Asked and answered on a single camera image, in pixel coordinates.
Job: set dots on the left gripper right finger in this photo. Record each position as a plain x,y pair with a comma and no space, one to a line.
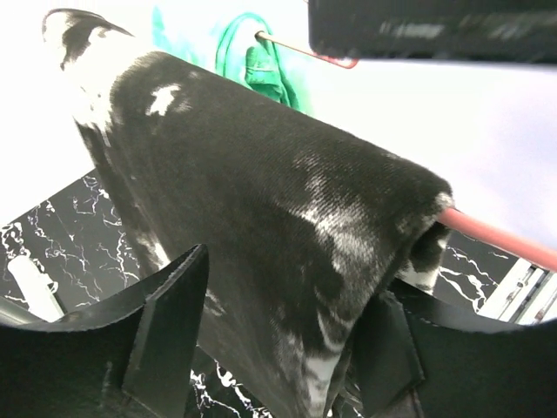
416,356

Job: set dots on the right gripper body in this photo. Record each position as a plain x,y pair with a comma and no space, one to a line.
500,31

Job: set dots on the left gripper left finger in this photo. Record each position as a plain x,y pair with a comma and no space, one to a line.
126,356

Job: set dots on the pink wire hanger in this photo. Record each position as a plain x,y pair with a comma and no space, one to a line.
526,249
344,63

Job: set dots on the black and white trousers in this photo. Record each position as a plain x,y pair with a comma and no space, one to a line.
304,222

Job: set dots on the green and white trousers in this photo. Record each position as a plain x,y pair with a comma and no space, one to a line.
223,39

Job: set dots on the metal clothes rack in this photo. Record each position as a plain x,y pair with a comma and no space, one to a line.
38,292

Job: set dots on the aluminium mounting rail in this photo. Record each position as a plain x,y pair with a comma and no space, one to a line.
525,296

